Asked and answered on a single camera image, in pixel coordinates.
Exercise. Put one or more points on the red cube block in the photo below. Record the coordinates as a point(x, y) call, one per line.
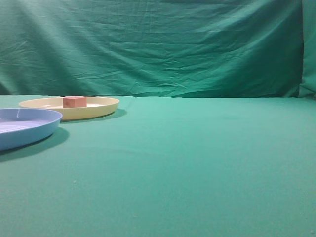
point(74, 102)

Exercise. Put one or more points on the yellow plastic plate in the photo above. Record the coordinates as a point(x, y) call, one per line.
point(96, 107)

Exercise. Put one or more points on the blue plastic plate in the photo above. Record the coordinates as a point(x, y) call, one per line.
point(21, 126)

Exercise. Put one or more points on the green table cloth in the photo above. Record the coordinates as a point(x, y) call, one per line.
point(169, 167)

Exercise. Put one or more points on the green backdrop cloth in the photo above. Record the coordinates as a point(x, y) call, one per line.
point(167, 48)

